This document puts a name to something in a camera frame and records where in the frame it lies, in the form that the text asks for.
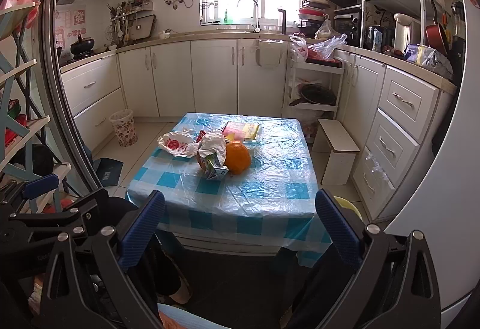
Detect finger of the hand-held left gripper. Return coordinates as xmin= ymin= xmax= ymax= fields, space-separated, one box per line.
xmin=9 ymin=188 xmax=110 ymax=237
xmin=0 ymin=173 xmax=61 ymax=202

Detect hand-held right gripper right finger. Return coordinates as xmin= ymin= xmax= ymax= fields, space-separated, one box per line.
xmin=314 ymin=188 xmax=442 ymax=329

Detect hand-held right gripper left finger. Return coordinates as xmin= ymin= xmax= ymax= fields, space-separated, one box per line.
xmin=37 ymin=190 xmax=166 ymax=329

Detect white paper towel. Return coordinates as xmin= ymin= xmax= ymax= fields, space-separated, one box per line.
xmin=197 ymin=131 xmax=229 ymax=165

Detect large orange peel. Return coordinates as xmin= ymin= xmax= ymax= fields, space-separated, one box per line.
xmin=224 ymin=141 xmax=252 ymax=176

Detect floral trash bin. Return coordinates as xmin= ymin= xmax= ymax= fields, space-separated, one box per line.
xmin=109 ymin=109 xmax=139 ymax=147

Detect yellow plastic stool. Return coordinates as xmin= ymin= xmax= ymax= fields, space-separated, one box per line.
xmin=333 ymin=196 xmax=364 ymax=221

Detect person's left leg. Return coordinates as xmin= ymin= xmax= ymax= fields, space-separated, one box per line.
xmin=144 ymin=232 xmax=194 ymax=305

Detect person's leg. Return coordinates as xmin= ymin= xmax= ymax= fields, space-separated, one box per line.
xmin=289 ymin=247 xmax=355 ymax=329
xmin=144 ymin=232 xmax=194 ymax=305

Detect person's right leg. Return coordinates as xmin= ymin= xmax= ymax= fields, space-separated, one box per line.
xmin=289 ymin=247 xmax=355 ymax=329

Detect blue white shelving rack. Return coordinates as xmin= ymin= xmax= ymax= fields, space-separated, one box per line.
xmin=0 ymin=1 xmax=72 ymax=213

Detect white wooden stool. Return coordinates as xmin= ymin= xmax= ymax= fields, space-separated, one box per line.
xmin=312 ymin=118 xmax=361 ymax=185

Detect white plastic bag red print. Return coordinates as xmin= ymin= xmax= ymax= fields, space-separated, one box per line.
xmin=157 ymin=129 xmax=201 ymax=158

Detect blue checked plastic tablecloth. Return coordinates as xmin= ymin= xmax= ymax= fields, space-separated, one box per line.
xmin=125 ymin=112 xmax=332 ymax=266

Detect green white milk carton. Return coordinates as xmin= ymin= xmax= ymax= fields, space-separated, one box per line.
xmin=198 ymin=153 xmax=229 ymax=182

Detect light blue seat cushion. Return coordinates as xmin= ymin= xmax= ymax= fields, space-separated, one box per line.
xmin=157 ymin=303 xmax=218 ymax=329

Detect white stove side drawers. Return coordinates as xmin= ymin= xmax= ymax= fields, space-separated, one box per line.
xmin=60 ymin=54 xmax=128 ymax=161

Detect white drawer cabinet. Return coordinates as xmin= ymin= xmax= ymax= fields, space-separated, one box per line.
xmin=334 ymin=48 xmax=456 ymax=219

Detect pink packet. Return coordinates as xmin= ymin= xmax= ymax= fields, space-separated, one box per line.
xmin=221 ymin=121 xmax=246 ymax=142

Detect yellow packet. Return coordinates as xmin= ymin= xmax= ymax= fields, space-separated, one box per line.
xmin=242 ymin=122 xmax=262 ymax=140

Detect black frying pan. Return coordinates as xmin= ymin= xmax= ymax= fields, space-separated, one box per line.
xmin=288 ymin=84 xmax=337 ymax=107

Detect black wok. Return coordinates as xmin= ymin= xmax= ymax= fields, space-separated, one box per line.
xmin=70 ymin=35 xmax=97 ymax=60

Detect white sink base cabinets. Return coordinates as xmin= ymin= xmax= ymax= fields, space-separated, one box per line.
xmin=116 ymin=37 xmax=289 ymax=118

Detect white trolley rack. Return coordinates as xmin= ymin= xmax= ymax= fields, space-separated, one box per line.
xmin=283 ymin=48 xmax=345 ymax=142

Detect clear plastic bag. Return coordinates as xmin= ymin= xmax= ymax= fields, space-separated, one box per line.
xmin=307 ymin=33 xmax=349 ymax=60

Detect small white printed bag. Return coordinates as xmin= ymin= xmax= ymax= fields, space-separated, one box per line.
xmin=289 ymin=33 xmax=309 ymax=62

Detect white hanging bag holder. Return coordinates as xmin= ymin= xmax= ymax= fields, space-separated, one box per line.
xmin=256 ymin=39 xmax=285 ymax=69

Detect blue snack bag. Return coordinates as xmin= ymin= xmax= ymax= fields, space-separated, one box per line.
xmin=403 ymin=43 xmax=454 ymax=80

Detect black toaster oven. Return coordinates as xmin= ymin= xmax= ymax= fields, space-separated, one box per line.
xmin=334 ymin=12 xmax=362 ymax=47

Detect white electric water pot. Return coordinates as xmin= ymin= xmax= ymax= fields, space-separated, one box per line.
xmin=393 ymin=13 xmax=422 ymax=52

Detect red pan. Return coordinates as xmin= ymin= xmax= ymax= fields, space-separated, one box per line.
xmin=425 ymin=0 xmax=451 ymax=52

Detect stack of pots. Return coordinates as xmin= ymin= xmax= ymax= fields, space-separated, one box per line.
xmin=298 ymin=0 xmax=331 ymax=37

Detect chrome kitchen faucet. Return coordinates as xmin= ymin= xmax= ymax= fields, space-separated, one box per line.
xmin=236 ymin=0 xmax=262 ymax=33

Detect dark door frame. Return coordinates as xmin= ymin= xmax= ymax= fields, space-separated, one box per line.
xmin=39 ymin=0 xmax=104 ymax=195

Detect red wall stickers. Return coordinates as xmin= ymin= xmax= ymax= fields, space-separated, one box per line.
xmin=55 ymin=9 xmax=88 ymax=49

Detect wall utensil rack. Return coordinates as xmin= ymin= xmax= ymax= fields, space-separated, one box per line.
xmin=109 ymin=1 xmax=156 ymax=47

